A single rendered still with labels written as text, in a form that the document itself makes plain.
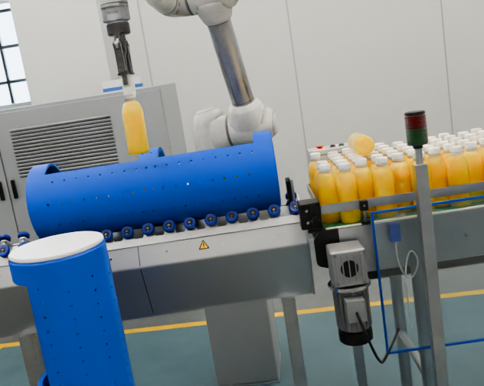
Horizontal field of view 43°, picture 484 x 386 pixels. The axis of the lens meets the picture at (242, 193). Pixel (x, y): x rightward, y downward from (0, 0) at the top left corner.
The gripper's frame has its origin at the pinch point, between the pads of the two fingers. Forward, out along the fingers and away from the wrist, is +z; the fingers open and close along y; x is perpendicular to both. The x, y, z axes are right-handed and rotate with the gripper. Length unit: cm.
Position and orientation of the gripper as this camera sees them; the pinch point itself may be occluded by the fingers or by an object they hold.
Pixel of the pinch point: (128, 85)
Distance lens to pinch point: 210.8
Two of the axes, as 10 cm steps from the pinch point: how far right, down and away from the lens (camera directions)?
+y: -0.6, 1.7, -9.8
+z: 1.5, 9.8, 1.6
